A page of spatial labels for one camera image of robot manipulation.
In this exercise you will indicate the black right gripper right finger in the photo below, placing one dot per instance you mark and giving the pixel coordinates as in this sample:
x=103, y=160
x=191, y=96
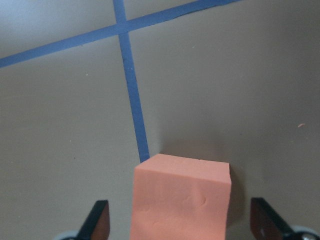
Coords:
x=267, y=224

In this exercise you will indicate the orange foam block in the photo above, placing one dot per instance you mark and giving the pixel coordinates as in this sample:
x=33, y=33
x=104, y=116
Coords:
x=180, y=198

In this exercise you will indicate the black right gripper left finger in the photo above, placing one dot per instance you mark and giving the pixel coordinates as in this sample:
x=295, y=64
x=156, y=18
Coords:
x=97, y=224

